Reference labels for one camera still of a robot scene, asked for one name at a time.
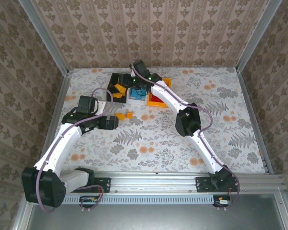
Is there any aluminium frame post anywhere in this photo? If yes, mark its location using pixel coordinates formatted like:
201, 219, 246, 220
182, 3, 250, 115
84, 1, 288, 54
235, 0, 283, 73
18, 0, 70, 75

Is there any aluminium table side rail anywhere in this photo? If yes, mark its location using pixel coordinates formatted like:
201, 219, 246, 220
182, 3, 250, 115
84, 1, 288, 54
237, 68, 275, 175
35, 69, 74, 177

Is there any grey metal panel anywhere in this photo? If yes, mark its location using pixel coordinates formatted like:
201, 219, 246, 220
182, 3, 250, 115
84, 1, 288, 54
12, 193, 288, 230

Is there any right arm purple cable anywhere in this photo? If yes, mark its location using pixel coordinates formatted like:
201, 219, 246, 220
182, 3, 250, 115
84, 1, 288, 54
132, 59, 240, 211

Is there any black plastic bin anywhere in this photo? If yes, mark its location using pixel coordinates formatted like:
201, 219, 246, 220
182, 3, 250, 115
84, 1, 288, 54
106, 72, 131, 104

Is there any long aluminium base rail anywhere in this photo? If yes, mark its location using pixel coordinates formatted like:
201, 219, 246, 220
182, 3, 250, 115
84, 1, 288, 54
26, 172, 286, 194

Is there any small circuit board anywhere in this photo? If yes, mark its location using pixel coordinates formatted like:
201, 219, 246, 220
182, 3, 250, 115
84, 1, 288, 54
213, 195, 233, 208
80, 195, 99, 208

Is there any floral patterned table cover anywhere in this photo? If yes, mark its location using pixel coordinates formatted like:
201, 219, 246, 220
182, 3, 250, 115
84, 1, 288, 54
49, 67, 267, 173

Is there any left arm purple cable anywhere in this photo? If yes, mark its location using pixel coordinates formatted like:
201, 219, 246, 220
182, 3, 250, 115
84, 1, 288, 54
36, 87, 115, 213

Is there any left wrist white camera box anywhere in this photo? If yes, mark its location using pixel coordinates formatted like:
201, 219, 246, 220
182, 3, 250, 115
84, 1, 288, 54
96, 101, 107, 116

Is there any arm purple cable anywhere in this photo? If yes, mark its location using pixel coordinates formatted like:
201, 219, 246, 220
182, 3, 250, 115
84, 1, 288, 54
132, 59, 240, 211
36, 87, 115, 213

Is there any white plastic bin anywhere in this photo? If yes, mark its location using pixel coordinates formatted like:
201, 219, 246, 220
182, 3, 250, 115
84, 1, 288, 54
126, 86, 150, 105

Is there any slotted white cable duct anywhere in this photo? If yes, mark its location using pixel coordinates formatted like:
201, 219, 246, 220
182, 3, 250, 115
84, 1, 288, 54
35, 194, 215, 205

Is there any orange plastic bin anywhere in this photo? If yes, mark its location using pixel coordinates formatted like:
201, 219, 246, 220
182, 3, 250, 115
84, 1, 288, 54
146, 77, 173, 108

